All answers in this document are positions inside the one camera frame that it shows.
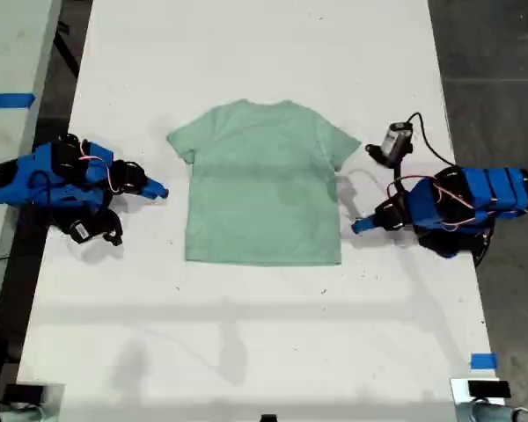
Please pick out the white metal bracket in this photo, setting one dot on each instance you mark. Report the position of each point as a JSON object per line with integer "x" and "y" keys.
{"x": 458, "y": 395}

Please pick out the small black clamp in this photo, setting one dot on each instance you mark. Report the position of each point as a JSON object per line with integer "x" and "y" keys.
{"x": 268, "y": 418}

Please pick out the small black box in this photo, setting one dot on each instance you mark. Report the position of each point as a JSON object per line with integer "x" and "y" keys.
{"x": 488, "y": 389}
{"x": 24, "y": 392}

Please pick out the short blue tape strip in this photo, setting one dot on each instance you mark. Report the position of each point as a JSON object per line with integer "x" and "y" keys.
{"x": 484, "y": 361}

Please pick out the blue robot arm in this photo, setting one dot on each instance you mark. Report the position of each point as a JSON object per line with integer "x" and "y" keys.
{"x": 26, "y": 176}
{"x": 488, "y": 189}

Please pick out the long blue tape strip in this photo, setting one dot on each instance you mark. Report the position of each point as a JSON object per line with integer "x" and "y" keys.
{"x": 9, "y": 100}

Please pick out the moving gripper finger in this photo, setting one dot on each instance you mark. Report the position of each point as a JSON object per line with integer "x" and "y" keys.
{"x": 366, "y": 222}
{"x": 151, "y": 182}

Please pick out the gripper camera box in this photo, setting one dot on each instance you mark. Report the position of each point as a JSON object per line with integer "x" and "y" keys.
{"x": 395, "y": 143}
{"x": 81, "y": 231}

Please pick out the pale grey tube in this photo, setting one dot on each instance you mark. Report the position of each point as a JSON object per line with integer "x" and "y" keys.
{"x": 9, "y": 415}
{"x": 493, "y": 413}

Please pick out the pale green T-shirt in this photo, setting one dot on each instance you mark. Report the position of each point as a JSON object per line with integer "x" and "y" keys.
{"x": 264, "y": 198}

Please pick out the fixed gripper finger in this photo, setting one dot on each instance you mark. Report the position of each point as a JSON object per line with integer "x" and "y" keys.
{"x": 154, "y": 195}
{"x": 363, "y": 229}

